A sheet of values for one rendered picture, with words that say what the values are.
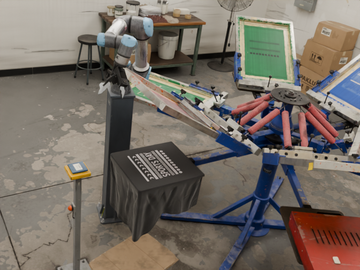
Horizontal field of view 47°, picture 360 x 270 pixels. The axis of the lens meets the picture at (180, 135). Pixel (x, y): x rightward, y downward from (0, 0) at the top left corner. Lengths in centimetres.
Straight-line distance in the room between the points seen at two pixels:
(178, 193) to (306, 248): 93
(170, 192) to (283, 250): 146
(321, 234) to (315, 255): 18
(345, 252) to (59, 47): 505
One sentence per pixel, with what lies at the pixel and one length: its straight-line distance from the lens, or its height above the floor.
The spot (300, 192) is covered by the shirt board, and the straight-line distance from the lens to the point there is 291.
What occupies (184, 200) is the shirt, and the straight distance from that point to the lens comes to 283.
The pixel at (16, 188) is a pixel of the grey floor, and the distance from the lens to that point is 414.
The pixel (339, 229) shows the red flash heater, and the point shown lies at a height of 110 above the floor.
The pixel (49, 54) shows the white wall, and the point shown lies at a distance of 639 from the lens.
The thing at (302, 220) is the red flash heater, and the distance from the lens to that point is 237.
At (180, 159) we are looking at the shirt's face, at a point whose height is 95.
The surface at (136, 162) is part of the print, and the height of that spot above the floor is 95.
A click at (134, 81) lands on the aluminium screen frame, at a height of 154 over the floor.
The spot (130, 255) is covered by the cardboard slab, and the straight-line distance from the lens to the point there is 345.
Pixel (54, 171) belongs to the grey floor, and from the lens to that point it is 432.
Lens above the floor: 252
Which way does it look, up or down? 30 degrees down
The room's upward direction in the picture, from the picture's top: 9 degrees clockwise
